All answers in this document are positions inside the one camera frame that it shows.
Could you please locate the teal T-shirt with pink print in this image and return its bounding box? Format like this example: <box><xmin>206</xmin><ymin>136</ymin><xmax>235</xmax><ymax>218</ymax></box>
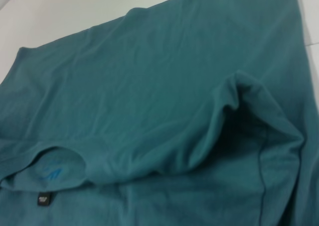
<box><xmin>0</xmin><ymin>0</ymin><xmax>319</xmax><ymax>226</ymax></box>

